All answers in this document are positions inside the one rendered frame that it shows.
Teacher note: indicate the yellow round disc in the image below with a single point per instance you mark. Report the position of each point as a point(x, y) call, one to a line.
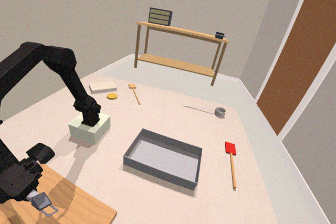
point(112, 96)

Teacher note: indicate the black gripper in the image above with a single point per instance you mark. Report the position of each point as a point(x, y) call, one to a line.
point(40, 152)

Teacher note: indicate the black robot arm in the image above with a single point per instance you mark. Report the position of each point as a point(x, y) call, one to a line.
point(19, 179)

